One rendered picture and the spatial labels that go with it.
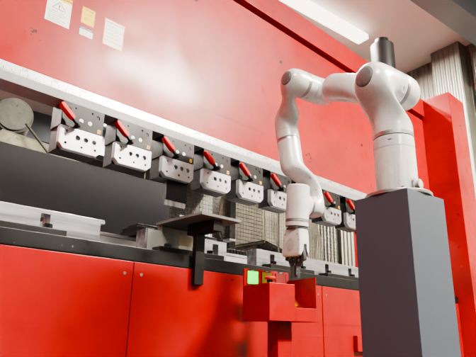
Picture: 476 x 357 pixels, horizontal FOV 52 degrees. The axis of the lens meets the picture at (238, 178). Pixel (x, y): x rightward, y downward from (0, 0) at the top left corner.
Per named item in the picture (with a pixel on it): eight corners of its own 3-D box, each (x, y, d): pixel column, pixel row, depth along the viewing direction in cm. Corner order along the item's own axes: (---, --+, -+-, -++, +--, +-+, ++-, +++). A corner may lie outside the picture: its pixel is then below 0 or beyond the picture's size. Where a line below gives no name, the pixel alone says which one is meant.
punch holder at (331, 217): (324, 219, 246) (323, 188, 251) (311, 222, 252) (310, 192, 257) (341, 224, 256) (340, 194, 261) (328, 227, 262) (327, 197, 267)
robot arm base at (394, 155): (446, 199, 140) (439, 139, 146) (407, 186, 129) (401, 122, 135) (390, 210, 154) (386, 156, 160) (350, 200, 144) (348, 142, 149)
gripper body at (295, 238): (280, 226, 178) (278, 256, 175) (297, 223, 169) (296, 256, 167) (296, 228, 182) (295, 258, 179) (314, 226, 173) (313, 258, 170)
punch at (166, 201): (165, 203, 183) (166, 179, 186) (162, 205, 185) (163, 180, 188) (186, 208, 190) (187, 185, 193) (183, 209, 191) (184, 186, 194)
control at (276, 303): (269, 320, 155) (269, 263, 160) (242, 321, 168) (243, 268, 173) (317, 322, 165) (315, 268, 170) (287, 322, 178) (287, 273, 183)
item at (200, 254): (211, 282, 159) (213, 218, 165) (184, 285, 169) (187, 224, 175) (220, 283, 161) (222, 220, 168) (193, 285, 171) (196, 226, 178)
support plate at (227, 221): (201, 214, 159) (202, 210, 160) (156, 224, 178) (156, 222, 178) (241, 222, 171) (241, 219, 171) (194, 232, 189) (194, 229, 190)
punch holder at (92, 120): (57, 146, 154) (64, 99, 160) (46, 152, 160) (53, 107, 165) (100, 158, 164) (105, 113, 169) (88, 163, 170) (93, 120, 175)
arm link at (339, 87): (389, 103, 145) (421, 117, 154) (399, 64, 145) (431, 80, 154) (286, 98, 187) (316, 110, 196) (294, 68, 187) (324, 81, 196)
